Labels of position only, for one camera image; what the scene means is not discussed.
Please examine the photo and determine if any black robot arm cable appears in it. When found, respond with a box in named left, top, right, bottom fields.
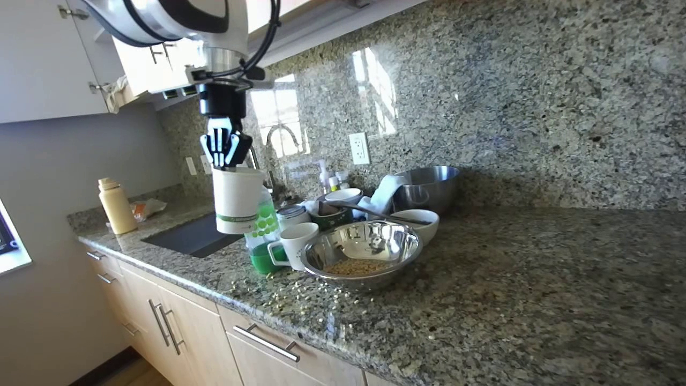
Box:
left=239, top=0, right=286, bottom=74

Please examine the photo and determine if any steel kitchen sink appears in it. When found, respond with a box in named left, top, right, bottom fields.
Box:
left=139, top=206, right=246, bottom=263

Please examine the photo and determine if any white framed screen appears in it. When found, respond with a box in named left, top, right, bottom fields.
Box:
left=0, top=200, right=35, bottom=279

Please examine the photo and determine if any white paper cup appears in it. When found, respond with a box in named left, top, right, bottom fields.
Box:
left=210, top=166, right=268, bottom=239

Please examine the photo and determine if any white wall cabinet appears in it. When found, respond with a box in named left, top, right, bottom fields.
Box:
left=0, top=0, right=116, bottom=130

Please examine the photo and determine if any orange sponge packet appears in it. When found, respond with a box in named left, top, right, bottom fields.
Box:
left=127, top=198, right=172, bottom=223

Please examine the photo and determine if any white ceramic bowl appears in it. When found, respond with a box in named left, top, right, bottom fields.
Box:
left=388, top=206, right=443, bottom=247
left=325, top=186, right=364, bottom=210

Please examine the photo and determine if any white tilted plate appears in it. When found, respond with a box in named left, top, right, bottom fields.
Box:
left=354, top=175, right=407, bottom=220

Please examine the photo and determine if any dark metal pot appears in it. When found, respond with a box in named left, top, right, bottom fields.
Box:
left=390, top=164, right=461, bottom=215

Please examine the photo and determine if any green plastic bottle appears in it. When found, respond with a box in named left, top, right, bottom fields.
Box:
left=244, top=186, right=290, bottom=279

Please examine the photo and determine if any wooden base cabinet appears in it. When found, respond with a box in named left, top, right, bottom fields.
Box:
left=77, top=242, right=373, bottom=386

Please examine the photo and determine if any dark small bowl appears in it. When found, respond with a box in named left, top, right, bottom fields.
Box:
left=304, top=200, right=354, bottom=231

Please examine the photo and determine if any silver metal dish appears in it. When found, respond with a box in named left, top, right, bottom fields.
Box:
left=299, top=220, right=428, bottom=290

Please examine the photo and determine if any beige plastic bottle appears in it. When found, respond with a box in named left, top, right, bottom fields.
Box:
left=96, top=177, right=139, bottom=239

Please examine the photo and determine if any metal cabinet door handle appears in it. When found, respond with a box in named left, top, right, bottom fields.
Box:
left=160, top=305, right=187, bottom=359

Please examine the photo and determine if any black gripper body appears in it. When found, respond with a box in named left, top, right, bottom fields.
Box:
left=191, top=64, right=268, bottom=140

